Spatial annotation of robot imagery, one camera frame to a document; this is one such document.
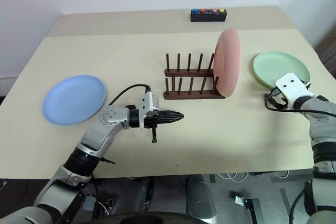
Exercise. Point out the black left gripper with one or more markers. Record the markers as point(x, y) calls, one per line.
point(152, 121)

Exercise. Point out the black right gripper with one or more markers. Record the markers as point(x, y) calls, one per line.
point(275, 99)

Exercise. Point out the green plate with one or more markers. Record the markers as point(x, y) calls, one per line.
point(278, 66)

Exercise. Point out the pink plate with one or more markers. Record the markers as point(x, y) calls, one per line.
point(227, 64)

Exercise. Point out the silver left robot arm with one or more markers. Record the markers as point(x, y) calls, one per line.
point(105, 125)

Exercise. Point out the wooden dish rack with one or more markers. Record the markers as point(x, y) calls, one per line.
point(189, 94)

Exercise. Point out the dark rounded shape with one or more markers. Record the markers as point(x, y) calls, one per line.
point(199, 195)
point(139, 192)

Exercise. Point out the blue plate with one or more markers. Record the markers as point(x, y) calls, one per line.
point(73, 100)

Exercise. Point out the black button box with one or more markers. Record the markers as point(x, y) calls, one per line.
point(208, 17)

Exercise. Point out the red button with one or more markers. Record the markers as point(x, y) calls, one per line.
point(202, 11)

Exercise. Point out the yellow button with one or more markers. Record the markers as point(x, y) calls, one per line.
point(222, 10)

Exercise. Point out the small grey box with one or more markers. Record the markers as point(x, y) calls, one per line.
point(89, 204)

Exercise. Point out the grey robot torso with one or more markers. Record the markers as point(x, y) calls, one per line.
point(21, 216)

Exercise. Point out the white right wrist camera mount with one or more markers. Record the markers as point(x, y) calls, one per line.
point(292, 87)

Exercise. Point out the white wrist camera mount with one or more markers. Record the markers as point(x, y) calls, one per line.
point(292, 87)
point(147, 103)

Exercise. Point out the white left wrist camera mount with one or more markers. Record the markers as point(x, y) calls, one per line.
point(147, 103)

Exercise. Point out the black metal bracket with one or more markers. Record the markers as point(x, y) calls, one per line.
point(249, 205)

